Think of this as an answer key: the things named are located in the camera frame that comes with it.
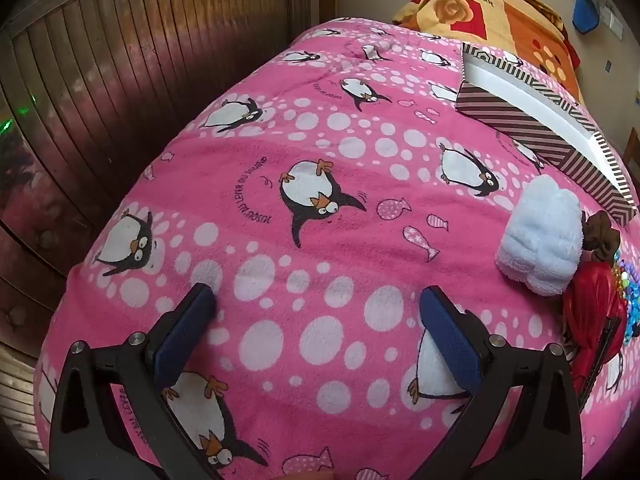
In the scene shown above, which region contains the orange yellow folded blanket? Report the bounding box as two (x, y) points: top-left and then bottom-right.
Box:
(392, 0), (584, 102)

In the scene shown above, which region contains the leopard print bow scrunchie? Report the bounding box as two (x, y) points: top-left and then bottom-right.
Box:
(582, 210), (620, 264)

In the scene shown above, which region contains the striped chevron tray box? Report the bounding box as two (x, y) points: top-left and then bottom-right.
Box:
(456, 42), (638, 226)

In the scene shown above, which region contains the blue cloth on wall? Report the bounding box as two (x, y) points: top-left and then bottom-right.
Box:
(572, 0), (600, 35)

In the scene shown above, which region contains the pink penguin blanket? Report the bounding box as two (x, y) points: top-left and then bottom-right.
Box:
(36, 18), (639, 479)

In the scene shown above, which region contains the red bow hair clip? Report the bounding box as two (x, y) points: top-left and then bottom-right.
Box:
(562, 261), (627, 411)

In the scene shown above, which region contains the light blue fluffy scrunchie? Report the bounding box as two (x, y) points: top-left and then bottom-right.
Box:
(495, 174), (584, 297)

